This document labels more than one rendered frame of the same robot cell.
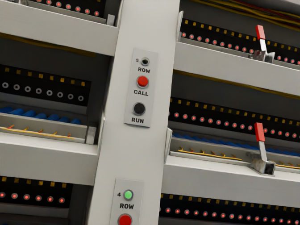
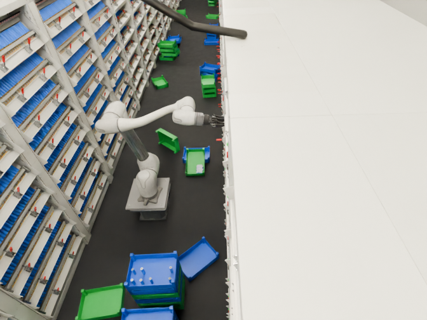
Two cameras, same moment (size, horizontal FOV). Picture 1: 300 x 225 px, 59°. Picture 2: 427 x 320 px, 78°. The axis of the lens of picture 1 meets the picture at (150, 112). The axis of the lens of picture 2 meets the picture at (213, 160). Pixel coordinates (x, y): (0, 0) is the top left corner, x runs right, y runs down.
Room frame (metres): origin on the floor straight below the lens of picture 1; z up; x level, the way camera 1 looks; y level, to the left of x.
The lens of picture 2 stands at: (0.62, -1.14, 2.06)
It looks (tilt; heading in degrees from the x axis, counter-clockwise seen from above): 44 degrees down; 105
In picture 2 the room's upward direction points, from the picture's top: 3 degrees counter-clockwise
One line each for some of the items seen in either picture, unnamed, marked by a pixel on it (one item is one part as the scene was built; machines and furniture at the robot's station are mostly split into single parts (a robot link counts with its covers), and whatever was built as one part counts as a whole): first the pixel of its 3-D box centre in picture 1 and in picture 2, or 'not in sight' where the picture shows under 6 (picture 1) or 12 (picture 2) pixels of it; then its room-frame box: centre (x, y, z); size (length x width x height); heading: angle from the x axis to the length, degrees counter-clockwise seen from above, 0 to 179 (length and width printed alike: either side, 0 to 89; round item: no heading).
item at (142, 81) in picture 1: (142, 81); not in sight; (0.38, 0.02, 1.02); 0.02 x 0.01 x 0.02; 103
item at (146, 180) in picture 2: not in sight; (146, 181); (-0.35, 0.18, 0.39); 0.18 x 0.16 x 0.22; 103
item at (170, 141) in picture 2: not in sight; (168, 140); (-0.53, 1.07, 0.10); 0.30 x 0.08 x 0.20; 153
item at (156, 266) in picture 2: not in sight; (152, 270); (0.02, -0.54, 0.44); 0.30 x 0.20 x 0.08; 15
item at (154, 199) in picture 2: not in sight; (149, 194); (-0.35, 0.16, 0.25); 0.22 x 0.18 x 0.06; 93
